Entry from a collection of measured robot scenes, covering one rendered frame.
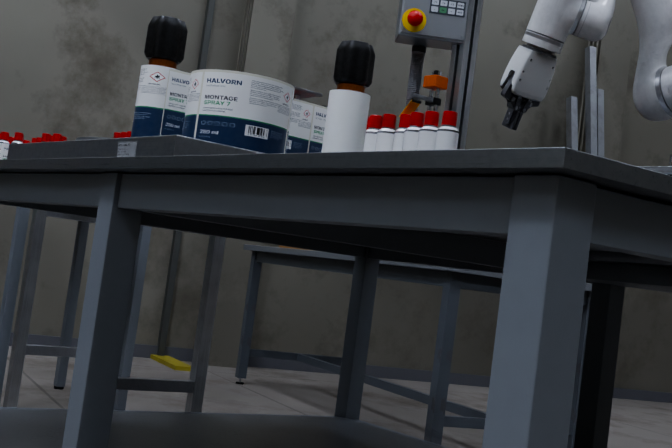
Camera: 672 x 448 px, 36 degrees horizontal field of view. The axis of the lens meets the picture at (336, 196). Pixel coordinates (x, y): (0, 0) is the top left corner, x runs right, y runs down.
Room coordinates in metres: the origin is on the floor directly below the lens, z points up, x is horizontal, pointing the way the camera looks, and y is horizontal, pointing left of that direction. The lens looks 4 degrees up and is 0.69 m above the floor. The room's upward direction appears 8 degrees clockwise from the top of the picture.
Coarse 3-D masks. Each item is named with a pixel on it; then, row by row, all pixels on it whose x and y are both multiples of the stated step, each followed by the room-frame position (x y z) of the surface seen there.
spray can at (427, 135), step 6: (426, 114) 2.36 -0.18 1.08; (432, 114) 2.35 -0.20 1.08; (438, 114) 2.36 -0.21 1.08; (426, 120) 2.36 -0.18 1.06; (432, 120) 2.35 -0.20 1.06; (438, 120) 2.37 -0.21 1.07; (426, 126) 2.36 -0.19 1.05; (432, 126) 2.36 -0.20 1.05; (420, 132) 2.36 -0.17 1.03; (426, 132) 2.35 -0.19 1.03; (432, 132) 2.35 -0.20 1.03; (420, 138) 2.36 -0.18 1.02; (426, 138) 2.35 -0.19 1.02; (432, 138) 2.35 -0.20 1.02; (420, 144) 2.35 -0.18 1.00; (426, 144) 2.35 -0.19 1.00; (432, 144) 2.35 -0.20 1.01
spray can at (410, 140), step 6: (414, 114) 2.40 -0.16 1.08; (420, 114) 2.40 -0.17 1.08; (414, 120) 2.40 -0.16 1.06; (420, 120) 2.40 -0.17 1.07; (414, 126) 2.40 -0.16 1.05; (420, 126) 2.40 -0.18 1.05; (408, 132) 2.39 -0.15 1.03; (414, 132) 2.39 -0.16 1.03; (408, 138) 2.39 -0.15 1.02; (414, 138) 2.39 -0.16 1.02; (408, 144) 2.39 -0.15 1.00; (414, 144) 2.39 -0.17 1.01; (402, 150) 2.41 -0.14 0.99; (408, 150) 2.39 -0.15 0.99
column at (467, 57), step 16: (480, 0) 2.52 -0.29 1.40; (480, 16) 2.52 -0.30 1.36; (464, 48) 2.50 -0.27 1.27; (464, 64) 2.50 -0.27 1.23; (448, 80) 2.53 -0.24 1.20; (464, 80) 2.50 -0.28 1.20; (448, 96) 2.52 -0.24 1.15; (464, 96) 2.52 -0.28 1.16; (464, 112) 2.51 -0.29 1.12; (464, 128) 2.52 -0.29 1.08; (464, 144) 2.52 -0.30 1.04
